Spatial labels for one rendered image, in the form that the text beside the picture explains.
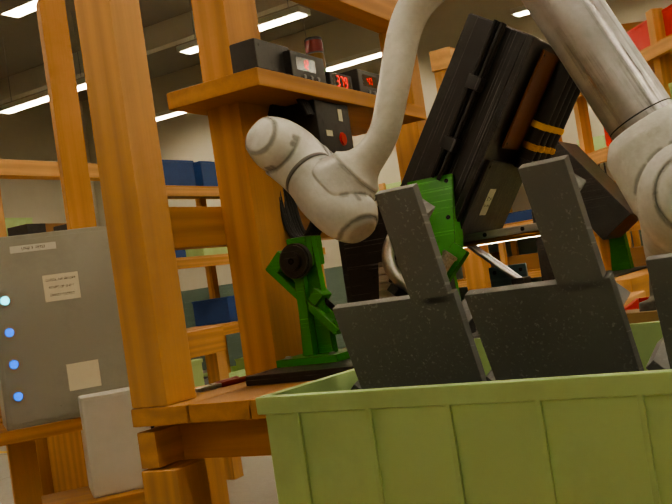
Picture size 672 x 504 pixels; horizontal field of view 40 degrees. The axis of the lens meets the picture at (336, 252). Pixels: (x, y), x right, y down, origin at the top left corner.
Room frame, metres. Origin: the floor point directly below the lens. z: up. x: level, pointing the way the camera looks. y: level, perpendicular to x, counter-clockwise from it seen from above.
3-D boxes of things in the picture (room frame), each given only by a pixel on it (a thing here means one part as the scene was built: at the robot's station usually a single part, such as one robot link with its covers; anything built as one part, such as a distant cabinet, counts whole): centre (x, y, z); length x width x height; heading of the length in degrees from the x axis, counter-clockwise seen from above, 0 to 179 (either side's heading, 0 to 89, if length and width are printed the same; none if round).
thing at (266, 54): (2.11, 0.10, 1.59); 0.15 x 0.07 x 0.07; 151
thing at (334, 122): (2.26, 0.01, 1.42); 0.17 x 0.12 x 0.15; 151
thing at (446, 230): (2.16, -0.25, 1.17); 0.13 x 0.12 x 0.20; 151
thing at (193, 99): (2.38, 0.00, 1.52); 0.90 x 0.25 x 0.04; 151
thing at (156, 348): (2.40, 0.03, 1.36); 1.49 x 0.09 x 0.97; 151
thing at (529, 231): (2.27, -0.35, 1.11); 0.39 x 0.16 x 0.03; 61
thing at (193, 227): (2.43, 0.09, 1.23); 1.30 x 0.05 x 0.09; 151
